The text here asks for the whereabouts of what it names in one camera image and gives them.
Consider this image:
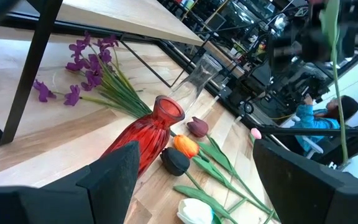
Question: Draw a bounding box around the orange artificial tulip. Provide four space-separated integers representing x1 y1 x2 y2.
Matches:
173 134 276 218

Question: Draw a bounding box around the red ribbed glass vase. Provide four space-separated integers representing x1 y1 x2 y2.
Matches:
100 95 186 179

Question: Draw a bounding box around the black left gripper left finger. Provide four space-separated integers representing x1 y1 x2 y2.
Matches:
0 141 141 224

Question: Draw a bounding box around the dark maroon artificial tulip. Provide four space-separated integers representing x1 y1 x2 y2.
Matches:
186 116 281 222

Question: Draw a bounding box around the pink artificial tulip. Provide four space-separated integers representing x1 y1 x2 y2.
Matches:
249 128 262 144

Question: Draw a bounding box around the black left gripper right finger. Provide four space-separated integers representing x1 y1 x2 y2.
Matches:
252 139 358 224

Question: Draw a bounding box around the red artificial tulip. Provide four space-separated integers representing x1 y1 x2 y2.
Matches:
306 0 351 167

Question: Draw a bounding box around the black artificial tulip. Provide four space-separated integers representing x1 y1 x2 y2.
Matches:
159 147 239 224

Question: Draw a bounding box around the purple artificial flower bunch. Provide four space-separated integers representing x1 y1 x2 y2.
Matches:
32 30 154 119

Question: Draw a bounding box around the clear glass vase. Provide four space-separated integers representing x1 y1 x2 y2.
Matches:
167 53 223 116

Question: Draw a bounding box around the wooden shelf with black frame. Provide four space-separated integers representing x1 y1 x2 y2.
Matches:
0 0 205 147

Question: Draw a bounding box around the white and blue artificial tulip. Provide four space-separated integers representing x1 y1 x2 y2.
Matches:
177 198 222 224

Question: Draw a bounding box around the person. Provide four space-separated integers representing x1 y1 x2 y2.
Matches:
290 95 358 153

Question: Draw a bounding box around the white chair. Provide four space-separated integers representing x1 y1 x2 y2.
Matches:
291 114 324 159

